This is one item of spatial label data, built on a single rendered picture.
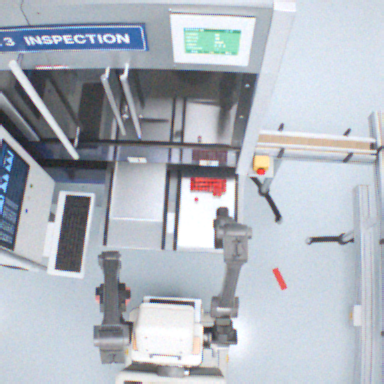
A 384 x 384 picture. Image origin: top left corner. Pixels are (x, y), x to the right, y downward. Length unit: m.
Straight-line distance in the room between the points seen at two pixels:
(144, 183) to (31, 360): 1.60
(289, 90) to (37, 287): 2.42
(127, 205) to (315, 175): 1.57
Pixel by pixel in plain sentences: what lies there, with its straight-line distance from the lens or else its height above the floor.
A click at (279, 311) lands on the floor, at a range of 2.95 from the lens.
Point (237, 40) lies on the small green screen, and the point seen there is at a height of 1.98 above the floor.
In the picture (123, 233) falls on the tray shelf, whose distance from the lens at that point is 2.10.
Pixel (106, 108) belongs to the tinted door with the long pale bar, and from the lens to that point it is 1.61.
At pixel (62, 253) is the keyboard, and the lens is 2.20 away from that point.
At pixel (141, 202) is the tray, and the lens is 2.12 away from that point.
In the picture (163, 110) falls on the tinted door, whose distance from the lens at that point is 1.58.
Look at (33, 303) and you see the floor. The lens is 3.12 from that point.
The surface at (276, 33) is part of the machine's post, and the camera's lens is 1.17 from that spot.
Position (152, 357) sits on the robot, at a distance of 1.66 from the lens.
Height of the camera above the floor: 2.90
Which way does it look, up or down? 73 degrees down
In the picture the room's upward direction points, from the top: 3 degrees counter-clockwise
